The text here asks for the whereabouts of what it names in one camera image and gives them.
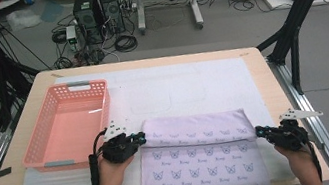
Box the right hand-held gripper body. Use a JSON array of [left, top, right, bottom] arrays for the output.
[[266, 103, 329, 155]]

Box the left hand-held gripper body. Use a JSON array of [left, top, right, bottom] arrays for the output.
[[96, 117, 141, 167]]

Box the pink plastic basket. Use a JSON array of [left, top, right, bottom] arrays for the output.
[[10, 75, 121, 180]]

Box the lilac butterfly-print towel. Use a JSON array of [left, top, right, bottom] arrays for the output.
[[128, 100, 272, 185]]

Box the person's left hand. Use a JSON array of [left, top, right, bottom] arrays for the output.
[[94, 152, 139, 185]]

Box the person's right hand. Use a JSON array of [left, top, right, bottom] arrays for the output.
[[274, 140, 317, 183]]

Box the small white power box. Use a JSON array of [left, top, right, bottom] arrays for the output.
[[63, 24, 80, 54]]

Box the large black computer tower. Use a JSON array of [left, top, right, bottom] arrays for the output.
[[70, 0, 108, 49]]

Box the slim black computer tower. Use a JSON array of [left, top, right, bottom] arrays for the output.
[[97, 0, 127, 38]]

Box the white metal stand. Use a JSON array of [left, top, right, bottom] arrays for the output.
[[133, 0, 210, 40]]

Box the teal floor sheet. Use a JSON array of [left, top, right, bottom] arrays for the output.
[[37, 0, 67, 25]]

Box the clear plastic bag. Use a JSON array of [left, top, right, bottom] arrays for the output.
[[5, 5, 44, 33]]

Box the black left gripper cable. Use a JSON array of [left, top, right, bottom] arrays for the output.
[[82, 128, 116, 185]]

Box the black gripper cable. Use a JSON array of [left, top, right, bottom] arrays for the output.
[[82, 128, 116, 185], [298, 134, 324, 184]]

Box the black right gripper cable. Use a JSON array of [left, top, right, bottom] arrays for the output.
[[298, 134, 324, 184]]

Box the coiled black cable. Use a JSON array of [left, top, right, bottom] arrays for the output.
[[113, 32, 140, 55]]

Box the tangle of black floor cables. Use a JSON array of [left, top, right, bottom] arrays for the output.
[[197, 0, 274, 20]]

